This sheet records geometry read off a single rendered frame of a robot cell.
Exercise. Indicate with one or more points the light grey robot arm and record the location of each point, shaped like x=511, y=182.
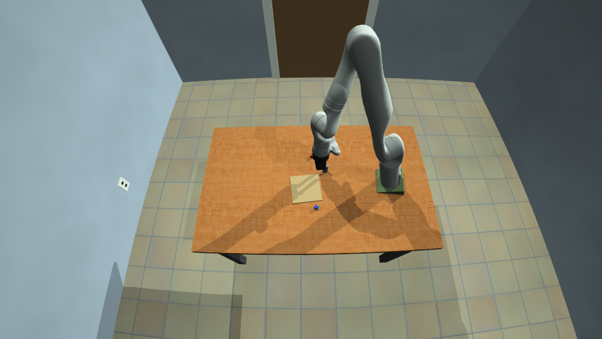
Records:
x=362, y=54

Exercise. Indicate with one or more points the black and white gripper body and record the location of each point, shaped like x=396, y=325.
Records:
x=321, y=156

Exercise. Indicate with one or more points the beige square mat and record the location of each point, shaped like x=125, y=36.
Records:
x=305, y=188

